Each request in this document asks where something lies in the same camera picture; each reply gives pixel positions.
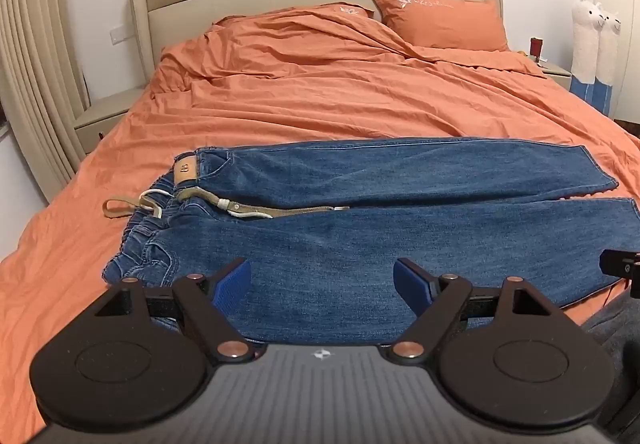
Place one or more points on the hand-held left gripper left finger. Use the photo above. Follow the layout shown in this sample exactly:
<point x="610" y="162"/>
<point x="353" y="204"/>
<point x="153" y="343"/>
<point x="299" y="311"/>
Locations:
<point x="232" y="285"/>

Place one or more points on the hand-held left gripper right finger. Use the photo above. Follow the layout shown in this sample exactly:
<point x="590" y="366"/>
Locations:
<point x="407" y="281"/>

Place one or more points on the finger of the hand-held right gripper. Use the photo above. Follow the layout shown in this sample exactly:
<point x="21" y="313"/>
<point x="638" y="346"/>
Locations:
<point x="617" y="264"/>

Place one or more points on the blue denim pants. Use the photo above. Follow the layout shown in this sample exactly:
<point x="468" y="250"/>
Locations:
<point x="350" y="244"/>

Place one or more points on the person's dark grey clothing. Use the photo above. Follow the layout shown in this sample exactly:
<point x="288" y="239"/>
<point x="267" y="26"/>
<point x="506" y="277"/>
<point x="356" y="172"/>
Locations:
<point x="615" y="354"/>

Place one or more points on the khaki fabric belt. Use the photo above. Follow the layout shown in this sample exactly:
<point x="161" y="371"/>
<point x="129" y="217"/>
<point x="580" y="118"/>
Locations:
<point x="300" y="211"/>

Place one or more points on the beige nightstand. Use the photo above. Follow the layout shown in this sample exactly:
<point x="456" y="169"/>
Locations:
<point x="557" y="72"/>
<point x="107" y="111"/>

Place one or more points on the orange duvet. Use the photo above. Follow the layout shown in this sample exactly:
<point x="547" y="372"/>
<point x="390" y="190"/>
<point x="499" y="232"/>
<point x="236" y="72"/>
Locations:
<point x="325" y="88"/>

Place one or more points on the white alpaca plush toy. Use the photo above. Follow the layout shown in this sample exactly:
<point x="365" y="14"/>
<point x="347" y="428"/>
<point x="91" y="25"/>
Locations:
<point x="609" y="53"/>
<point x="585" y="43"/>

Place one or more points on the red cup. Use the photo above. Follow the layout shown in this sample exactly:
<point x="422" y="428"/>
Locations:
<point x="537" y="49"/>

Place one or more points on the orange embroidered pillow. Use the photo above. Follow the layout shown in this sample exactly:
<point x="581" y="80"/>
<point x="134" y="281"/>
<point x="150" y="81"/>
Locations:
<point x="350" y="9"/>
<point x="445" y="21"/>

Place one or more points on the beige pleated curtain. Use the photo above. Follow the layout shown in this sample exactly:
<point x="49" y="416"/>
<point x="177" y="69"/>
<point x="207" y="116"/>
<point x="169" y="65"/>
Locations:
<point x="35" y="63"/>

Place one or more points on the white wall socket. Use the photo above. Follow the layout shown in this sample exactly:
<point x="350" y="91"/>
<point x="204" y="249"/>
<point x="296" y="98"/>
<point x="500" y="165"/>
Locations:
<point x="122" y="34"/>

